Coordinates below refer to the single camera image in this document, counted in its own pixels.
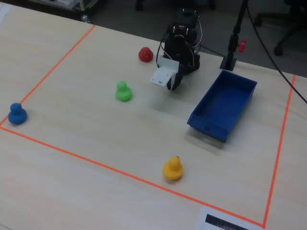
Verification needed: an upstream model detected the thick black cable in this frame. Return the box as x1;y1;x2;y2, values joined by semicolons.
246;0;307;104

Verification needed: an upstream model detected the black camera stand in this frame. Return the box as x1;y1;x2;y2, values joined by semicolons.
220;0;250;71

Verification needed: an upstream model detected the thin black cable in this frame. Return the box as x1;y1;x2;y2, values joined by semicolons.
199;45;226;58

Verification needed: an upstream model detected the white paper label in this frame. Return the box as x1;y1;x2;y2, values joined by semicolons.
196;206;264;230

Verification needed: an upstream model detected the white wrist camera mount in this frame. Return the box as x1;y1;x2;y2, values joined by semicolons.
150;55;180;86

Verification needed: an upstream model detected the green rubber duck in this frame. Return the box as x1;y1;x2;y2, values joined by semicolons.
115;81;133;102

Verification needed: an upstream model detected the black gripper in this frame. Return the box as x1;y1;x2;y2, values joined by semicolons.
166;61;193;92

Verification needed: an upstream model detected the red rubber duck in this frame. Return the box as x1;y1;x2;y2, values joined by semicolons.
138;46;154;63

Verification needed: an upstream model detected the orange tape strip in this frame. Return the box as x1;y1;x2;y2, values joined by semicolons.
0;24;96;127
0;126;265;228
262;74;296;229

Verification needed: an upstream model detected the blue rubber duck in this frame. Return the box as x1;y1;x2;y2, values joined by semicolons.
8;103;28;125

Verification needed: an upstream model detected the blue plastic box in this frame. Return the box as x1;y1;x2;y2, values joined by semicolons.
187;69;258;142

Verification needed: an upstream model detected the yellow rubber duck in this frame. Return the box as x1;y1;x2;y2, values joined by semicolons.
163;156;184;181

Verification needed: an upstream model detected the black office chair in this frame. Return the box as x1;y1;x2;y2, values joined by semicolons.
253;0;307;57

